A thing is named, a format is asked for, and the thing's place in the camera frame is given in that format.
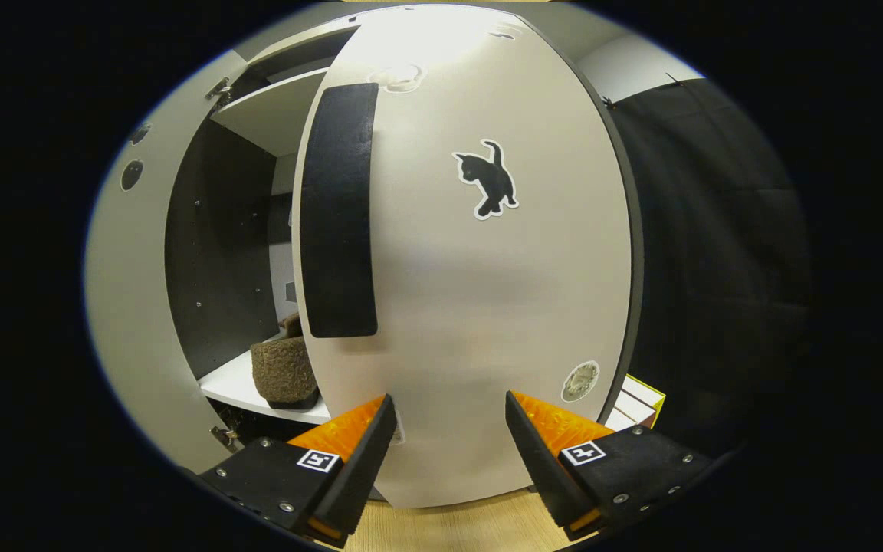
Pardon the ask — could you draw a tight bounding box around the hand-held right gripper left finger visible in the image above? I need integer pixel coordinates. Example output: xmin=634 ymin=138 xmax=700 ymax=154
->
xmin=198 ymin=394 xmax=398 ymax=550

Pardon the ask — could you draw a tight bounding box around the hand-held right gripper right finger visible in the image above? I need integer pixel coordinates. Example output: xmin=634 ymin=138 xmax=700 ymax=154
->
xmin=504 ymin=391 xmax=715 ymax=531

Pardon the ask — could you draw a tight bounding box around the yellow and white box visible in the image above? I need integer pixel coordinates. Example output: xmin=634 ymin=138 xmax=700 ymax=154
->
xmin=605 ymin=373 xmax=667 ymax=432

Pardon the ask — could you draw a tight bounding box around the white cabinet door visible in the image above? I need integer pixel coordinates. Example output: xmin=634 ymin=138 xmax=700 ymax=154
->
xmin=291 ymin=3 xmax=646 ymax=509
xmin=84 ymin=50 xmax=247 ymax=475

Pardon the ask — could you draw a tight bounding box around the brown fuzzy shoe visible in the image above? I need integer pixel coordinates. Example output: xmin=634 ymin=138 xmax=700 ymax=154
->
xmin=249 ymin=312 xmax=321 ymax=412

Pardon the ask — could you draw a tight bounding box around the white shoe cabinet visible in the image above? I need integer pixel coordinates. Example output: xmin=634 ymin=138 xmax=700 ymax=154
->
xmin=164 ymin=19 xmax=362 ymax=445

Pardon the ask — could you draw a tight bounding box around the black backdrop cloth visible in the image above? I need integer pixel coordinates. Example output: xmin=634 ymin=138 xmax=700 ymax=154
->
xmin=601 ymin=75 xmax=812 ymax=461

